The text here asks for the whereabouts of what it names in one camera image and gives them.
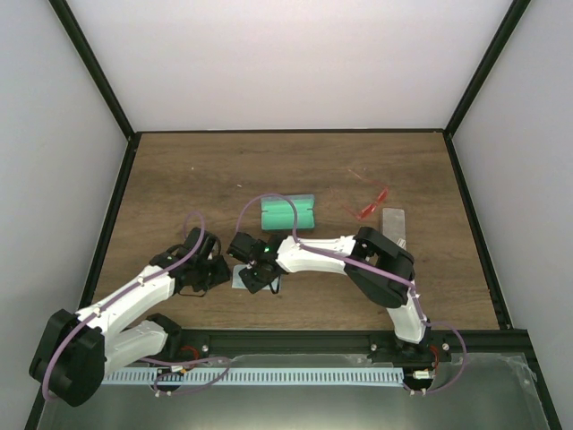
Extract green glasses case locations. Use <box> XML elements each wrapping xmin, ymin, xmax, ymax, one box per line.
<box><xmin>261</xmin><ymin>194</ymin><xmax>315</xmax><ymax>231</ymax></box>

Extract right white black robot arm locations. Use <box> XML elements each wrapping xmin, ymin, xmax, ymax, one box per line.
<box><xmin>227</xmin><ymin>227</ymin><xmax>431</xmax><ymax>361</ymax></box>

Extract light blue cloth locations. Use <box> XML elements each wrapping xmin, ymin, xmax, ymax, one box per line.
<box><xmin>232</xmin><ymin>264</ymin><xmax>281</xmax><ymax>293</ymax></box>

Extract black aluminium frame rail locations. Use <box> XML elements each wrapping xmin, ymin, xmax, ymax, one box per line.
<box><xmin>163</xmin><ymin>329</ymin><xmax>533</xmax><ymax>362</ymax></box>

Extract purple cable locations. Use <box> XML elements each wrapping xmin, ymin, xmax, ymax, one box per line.
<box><xmin>235</xmin><ymin>193</ymin><xmax>469</xmax><ymax>398</ymax></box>
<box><xmin>41</xmin><ymin>211</ymin><xmax>232</xmax><ymax>400</ymax></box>

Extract red sunglasses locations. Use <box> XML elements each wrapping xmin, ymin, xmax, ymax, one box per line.
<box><xmin>329</xmin><ymin>168</ymin><xmax>389</xmax><ymax>221</ymax></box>

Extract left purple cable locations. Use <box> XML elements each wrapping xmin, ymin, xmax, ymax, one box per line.
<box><xmin>41</xmin><ymin>211</ymin><xmax>232</xmax><ymax>400</ymax></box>

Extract light blue slotted cable duct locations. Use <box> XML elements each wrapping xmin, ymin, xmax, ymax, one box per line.
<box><xmin>102</xmin><ymin>367</ymin><xmax>404</xmax><ymax>388</ymax></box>

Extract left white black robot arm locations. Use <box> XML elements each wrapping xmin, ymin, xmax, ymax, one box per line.
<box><xmin>29</xmin><ymin>228</ymin><xmax>231</xmax><ymax>407</ymax></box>

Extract blue-grey glasses case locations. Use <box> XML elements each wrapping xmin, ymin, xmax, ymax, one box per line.
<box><xmin>381</xmin><ymin>208</ymin><xmax>406</xmax><ymax>249</ymax></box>

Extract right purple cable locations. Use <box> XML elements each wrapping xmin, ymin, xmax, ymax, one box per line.
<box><xmin>235</xmin><ymin>193</ymin><xmax>469</xmax><ymax>398</ymax></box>

